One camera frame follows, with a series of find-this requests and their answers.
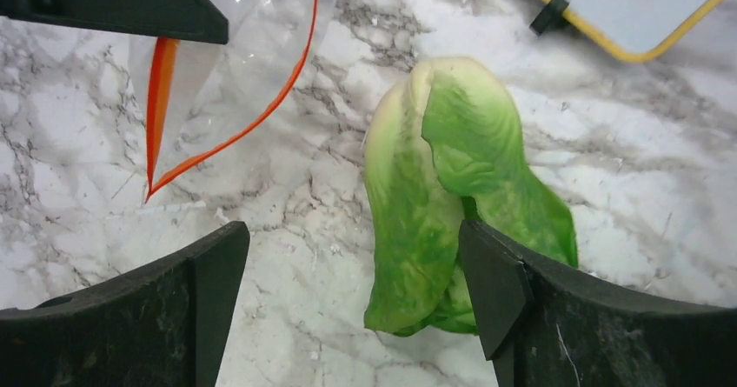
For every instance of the green lettuce head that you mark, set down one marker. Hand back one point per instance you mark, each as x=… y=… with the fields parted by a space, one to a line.
x=445 y=144

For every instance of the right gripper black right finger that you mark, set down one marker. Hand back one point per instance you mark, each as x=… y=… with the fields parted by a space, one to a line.
x=544 y=323

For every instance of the small whiteboard with wood frame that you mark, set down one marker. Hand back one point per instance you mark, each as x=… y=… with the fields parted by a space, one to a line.
x=632 y=31

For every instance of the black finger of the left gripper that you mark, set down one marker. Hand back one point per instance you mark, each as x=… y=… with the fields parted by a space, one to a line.
x=191 y=20

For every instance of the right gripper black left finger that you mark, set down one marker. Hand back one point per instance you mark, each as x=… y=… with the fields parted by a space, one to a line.
x=165 y=323

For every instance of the clear zip top bag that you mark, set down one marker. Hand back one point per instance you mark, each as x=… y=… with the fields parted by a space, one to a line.
x=200 y=98

